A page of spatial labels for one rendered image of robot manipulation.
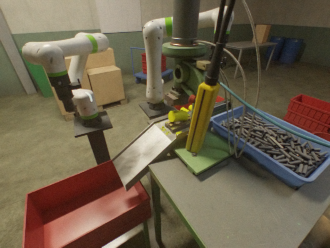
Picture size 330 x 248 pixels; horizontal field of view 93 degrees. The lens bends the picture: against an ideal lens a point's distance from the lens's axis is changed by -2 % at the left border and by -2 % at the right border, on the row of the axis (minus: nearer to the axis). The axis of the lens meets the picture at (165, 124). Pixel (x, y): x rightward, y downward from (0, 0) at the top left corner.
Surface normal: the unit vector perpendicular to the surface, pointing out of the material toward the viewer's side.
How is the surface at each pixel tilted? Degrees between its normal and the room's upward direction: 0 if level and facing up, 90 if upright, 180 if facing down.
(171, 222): 0
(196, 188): 0
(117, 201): 0
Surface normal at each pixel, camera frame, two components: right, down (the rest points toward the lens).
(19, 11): 0.53, 0.48
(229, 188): 0.00, -0.83
